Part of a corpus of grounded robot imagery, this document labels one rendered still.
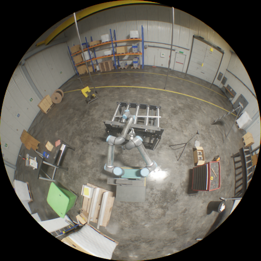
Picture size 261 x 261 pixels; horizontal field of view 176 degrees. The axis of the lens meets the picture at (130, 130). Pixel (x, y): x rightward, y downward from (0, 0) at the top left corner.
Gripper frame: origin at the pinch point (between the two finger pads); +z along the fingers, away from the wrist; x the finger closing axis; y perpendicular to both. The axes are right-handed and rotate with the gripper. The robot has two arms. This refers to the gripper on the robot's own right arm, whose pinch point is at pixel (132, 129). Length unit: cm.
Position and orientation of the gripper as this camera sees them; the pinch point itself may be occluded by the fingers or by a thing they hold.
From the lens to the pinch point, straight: 177.9
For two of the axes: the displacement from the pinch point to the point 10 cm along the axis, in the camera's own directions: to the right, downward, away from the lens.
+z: 1.5, -9.5, 2.8
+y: -2.1, -3.0, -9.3
